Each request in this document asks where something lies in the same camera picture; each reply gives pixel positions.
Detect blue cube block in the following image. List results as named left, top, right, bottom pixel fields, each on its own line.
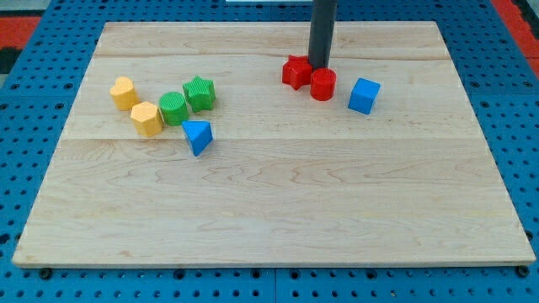
left=348, top=77, right=381, bottom=114

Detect blue triangle block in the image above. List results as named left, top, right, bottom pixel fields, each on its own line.
left=182, top=120, right=213, bottom=157

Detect light wooden board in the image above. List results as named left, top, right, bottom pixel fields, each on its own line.
left=13, top=21, right=536, bottom=268

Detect red star block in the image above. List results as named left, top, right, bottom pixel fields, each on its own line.
left=281, top=55, right=312, bottom=90

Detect red cylinder block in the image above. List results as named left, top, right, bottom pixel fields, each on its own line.
left=310, top=68, right=337, bottom=101

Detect green star block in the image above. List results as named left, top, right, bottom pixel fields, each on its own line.
left=183, top=76, right=216, bottom=113

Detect green cylinder block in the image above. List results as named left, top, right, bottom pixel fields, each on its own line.
left=159, top=92, right=189, bottom=126

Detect yellow hexagon block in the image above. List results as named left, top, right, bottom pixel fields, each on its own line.
left=131, top=102, right=163, bottom=137

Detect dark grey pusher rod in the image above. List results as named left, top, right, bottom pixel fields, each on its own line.
left=308, top=0, right=338, bottom=71

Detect yellow heart block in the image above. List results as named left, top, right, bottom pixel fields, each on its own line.
left=109, top=77, right=140, bottom=111

